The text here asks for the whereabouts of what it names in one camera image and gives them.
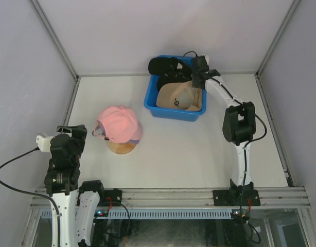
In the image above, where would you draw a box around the aluminium frame post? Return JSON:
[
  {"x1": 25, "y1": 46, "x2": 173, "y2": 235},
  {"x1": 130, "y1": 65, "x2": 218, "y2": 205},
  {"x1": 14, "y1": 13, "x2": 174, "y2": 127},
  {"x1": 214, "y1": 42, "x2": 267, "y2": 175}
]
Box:
[
  {"x1": 256, "y1": 0, "x2": 303, "y2": 77},
  {"x1": 28, "y1": 0, "x2": 79, "y2": 81}
]

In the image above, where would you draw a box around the wooden hat stand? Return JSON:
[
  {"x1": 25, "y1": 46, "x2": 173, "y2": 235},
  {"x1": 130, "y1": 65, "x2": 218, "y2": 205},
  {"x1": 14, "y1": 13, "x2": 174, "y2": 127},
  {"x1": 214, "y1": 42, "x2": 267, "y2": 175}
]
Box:
[{"x1": 108, "y1": 141, "x2": 136, "y2": 154}]

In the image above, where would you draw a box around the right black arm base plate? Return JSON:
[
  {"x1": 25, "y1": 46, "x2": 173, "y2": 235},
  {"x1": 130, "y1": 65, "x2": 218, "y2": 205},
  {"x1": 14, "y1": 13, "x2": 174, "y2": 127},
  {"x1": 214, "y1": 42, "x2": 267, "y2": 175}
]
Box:
[{"x1": 213, "y1": 189, "x2": 261, "y2": 206}]

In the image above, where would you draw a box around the pink baseball cap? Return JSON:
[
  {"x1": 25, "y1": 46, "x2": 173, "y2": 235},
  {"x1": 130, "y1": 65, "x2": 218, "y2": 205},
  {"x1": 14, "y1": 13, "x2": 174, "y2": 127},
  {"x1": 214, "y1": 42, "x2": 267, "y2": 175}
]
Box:
[{"x1": 92, "y1": 105, "x2": 143, "y2": 144}]

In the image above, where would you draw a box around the grey slotted cable duct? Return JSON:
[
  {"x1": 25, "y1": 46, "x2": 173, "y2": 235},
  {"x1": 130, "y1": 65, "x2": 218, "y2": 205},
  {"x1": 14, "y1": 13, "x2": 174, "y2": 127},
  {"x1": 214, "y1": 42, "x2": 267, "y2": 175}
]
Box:
[{"x1": 41, "y1": 208, "x2": 234, "y2": 220}]

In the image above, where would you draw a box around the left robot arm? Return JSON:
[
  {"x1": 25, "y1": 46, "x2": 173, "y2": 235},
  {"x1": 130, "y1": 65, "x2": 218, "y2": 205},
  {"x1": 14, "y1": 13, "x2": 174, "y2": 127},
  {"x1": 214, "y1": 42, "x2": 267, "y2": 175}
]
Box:
[{"x1": 36, "y1": 125, "x2": 106, "y2": 246}]

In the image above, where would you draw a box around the beige baseball cap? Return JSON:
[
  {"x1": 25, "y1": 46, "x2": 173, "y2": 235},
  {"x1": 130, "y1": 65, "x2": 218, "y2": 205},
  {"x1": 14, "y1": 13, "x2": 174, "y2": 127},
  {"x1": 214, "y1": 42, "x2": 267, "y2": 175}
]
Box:
[{"x1": 156, "y1": 81, "x2": 203, "y2": 112}]

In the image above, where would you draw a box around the black camera cable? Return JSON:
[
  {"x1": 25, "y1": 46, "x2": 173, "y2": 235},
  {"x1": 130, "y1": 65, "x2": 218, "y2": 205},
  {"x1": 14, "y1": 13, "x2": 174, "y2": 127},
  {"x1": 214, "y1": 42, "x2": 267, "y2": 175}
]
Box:
[
  {"x1": 182, "y1": 50, "x2": 268, "y2": 245},
  {"x1": 0, "y1": 147, "x2": 61, "y2": 247}
]

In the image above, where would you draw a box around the blue plastic bin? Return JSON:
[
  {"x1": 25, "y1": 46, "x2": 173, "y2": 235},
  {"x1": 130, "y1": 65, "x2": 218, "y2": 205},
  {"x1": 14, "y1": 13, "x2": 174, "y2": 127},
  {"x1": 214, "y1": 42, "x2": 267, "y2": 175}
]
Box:
[{"x1": 143, "y1": 55, "x2": 208, "y2": 123}]

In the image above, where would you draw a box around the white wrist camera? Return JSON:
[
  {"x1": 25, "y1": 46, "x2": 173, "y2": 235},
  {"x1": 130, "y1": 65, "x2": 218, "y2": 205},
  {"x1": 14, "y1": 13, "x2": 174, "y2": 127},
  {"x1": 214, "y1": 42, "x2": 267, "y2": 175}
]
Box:
[
  {"x1": 36, "y1": 133, "x2": 53, "y2": 152},
  {"x1": 202, "y1": 54, "x2": 209, "y2": 64}
]

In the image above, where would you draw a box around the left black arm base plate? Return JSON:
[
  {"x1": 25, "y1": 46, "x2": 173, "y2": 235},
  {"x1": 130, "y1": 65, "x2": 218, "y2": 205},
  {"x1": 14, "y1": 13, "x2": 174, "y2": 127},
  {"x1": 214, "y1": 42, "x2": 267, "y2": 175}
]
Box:
[{"x1": 98, "y1": 188, "x2": 122, "y2": 206}]

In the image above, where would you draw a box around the aluminium front rail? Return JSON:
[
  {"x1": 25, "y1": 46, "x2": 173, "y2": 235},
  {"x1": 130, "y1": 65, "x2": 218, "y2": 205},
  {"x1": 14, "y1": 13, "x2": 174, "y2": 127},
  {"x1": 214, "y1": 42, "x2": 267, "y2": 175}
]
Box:
[{"x1": 31, "y1": 187, "x2": 311, "y2": 209}]

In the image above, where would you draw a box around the left black camera cable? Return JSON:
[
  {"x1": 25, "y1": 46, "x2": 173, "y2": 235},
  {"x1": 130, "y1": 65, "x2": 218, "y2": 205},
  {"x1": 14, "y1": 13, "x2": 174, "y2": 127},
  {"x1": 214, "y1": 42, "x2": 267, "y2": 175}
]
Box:
[{"x1": 0, "y1": 147, "x2": 61, "y2": 247}]

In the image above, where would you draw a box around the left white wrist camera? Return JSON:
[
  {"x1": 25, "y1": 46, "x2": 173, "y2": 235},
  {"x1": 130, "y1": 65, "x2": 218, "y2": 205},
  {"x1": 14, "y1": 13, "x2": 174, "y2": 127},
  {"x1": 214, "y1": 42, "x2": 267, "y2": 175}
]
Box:
[{"x1": 36, "y1": 133, "x2": 53, "y2": 152}]

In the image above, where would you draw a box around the right aluminium frame post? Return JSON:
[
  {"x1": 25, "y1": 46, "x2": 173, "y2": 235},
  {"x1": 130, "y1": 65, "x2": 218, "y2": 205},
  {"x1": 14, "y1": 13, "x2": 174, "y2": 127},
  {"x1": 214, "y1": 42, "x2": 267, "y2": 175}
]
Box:
[{"x1": 256, "y1": 0, "x2": 303, "y2": 77}]

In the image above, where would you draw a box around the black baseball cap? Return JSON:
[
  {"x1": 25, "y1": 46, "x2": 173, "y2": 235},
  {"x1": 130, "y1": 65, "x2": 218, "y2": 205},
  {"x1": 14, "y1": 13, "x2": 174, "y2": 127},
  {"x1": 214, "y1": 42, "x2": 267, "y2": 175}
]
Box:
[{"x1": 148, "y1": 57, "x2": 192, "y2": 91}]

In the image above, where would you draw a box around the left aluminium frame post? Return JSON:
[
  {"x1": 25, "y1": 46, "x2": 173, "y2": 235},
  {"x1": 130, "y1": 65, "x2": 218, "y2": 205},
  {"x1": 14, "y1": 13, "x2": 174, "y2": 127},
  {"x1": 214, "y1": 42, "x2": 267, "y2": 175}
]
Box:
[{"x1": 28, "y1": 0, "x2": 79, "y2": 81}]

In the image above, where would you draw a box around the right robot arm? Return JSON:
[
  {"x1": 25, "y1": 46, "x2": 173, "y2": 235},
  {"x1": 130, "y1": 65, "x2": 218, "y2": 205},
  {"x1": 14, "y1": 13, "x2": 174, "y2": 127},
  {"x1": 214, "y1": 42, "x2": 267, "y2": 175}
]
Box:
[{"x1": 191, "y1": 56, "x2": 256, "y2": 206}]

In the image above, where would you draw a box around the right black camera cable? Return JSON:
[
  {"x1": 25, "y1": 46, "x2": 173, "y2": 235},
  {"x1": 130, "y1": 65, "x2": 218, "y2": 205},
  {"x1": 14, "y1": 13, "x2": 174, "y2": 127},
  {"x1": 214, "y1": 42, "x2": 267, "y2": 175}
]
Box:
[{"x1": 182, "y1": 50, "x2": 268, "y2": 245}]

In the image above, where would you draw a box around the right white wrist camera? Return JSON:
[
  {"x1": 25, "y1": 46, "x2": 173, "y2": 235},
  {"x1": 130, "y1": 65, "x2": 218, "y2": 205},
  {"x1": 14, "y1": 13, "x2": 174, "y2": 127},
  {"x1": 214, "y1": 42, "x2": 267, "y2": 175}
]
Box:
[{"x1": 202, "y1": 54, "x2": 209, "y2": 64}]

